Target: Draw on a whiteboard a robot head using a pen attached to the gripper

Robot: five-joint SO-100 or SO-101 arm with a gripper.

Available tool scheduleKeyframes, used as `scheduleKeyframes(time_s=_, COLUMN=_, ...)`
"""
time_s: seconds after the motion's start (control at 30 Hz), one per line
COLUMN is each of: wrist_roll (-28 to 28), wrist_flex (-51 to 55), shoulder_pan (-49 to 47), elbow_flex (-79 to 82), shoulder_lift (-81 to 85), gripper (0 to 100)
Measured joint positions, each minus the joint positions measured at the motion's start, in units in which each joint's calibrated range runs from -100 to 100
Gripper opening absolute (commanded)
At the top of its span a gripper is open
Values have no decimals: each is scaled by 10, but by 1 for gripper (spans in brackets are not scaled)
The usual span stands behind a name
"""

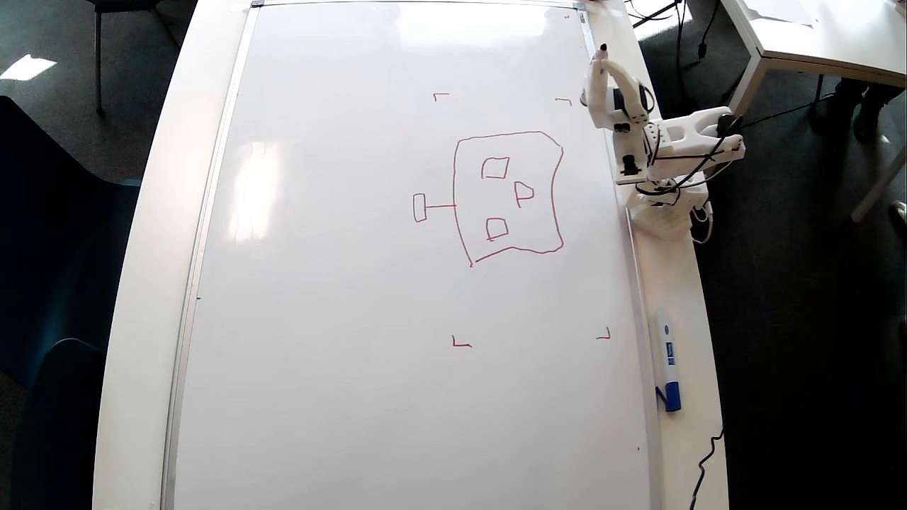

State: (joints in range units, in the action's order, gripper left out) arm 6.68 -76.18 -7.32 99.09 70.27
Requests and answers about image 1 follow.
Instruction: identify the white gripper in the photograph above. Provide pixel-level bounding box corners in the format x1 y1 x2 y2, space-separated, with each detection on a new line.
582 59 656 135

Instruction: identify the white side table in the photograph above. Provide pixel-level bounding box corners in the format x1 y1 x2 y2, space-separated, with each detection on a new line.
719 0 907 224

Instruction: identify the blue and white marker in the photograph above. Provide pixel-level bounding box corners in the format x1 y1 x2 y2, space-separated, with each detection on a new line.
653 306 683 413

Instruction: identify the dark chair with metal legs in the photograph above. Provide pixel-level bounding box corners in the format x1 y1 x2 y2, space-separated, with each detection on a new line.
89 0 179 114

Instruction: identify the large dark blue chair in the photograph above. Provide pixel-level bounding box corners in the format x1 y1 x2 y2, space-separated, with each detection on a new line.
0 96 142 387

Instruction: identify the black diagonal floor cable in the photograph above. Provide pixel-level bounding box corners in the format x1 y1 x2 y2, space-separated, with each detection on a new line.
631 0 682 30

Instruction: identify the black camera cable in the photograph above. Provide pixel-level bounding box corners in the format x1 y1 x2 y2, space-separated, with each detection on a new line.
636 113 745 197

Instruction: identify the white honeycomb base mount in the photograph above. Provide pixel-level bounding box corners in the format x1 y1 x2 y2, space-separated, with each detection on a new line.
629 202 694 239

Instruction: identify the white cable at base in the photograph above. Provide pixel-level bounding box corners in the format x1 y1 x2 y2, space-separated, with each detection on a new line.
691 200 714 245

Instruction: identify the long black floor cable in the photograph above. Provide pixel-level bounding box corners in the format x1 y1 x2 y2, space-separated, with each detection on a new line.
737 81 871 132

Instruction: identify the white whiteboard with metal frame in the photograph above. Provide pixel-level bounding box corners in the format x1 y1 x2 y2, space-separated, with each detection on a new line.
162 0 664 510

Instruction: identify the thin black table cable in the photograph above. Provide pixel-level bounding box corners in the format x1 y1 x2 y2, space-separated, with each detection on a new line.
690 424 725 510

